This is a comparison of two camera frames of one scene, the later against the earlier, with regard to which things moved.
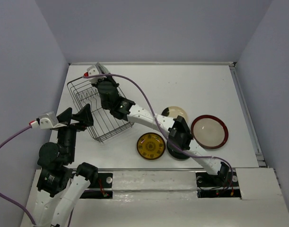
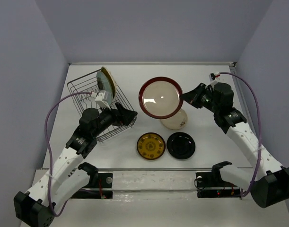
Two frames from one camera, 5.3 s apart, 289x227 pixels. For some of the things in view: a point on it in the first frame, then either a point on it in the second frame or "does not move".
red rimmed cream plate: [209, 131] → [159, 97]
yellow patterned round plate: [151, 145] does not move
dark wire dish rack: [106, 124] does not move
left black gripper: [85, 115] → [121, 115]
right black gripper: [108, 79] → [193, 96]
